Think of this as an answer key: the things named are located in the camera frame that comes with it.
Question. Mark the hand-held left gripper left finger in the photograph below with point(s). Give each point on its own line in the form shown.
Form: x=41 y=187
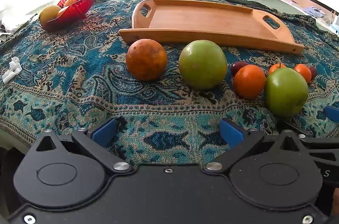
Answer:
x=104 y=131

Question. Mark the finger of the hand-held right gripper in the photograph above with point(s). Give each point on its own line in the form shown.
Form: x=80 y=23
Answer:
x=320 y=141
x=332 y=112

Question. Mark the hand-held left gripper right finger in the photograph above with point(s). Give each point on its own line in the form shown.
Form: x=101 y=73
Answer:
x=231 y=132

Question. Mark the small orange mandarin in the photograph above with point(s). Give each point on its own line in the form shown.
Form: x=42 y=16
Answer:
x=303 y=72
x=276 y=68

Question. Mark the small green apple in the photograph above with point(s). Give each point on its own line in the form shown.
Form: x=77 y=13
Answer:
x=286 y=93

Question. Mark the medium orange mandarin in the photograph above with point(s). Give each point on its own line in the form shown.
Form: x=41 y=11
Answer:
x=249 y=82

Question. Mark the dark red plum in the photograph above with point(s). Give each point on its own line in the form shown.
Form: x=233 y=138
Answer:
x=237 y=67
x=313 y=72

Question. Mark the large green apple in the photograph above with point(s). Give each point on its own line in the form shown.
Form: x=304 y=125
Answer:
x=202 y=65

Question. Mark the brownish large orange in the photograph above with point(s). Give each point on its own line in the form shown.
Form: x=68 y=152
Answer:
x=146 y=59

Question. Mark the teal paisley blanket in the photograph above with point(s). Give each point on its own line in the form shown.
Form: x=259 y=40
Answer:
x=79 y=75

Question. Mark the lilac blue cloth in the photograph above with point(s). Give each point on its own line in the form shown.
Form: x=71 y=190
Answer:
x=315 y=12

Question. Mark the white crumpled tissue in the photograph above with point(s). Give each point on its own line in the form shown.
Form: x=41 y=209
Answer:
x=12 y=69

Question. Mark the red glass bowl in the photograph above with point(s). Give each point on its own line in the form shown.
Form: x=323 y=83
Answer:
x=75 y=9

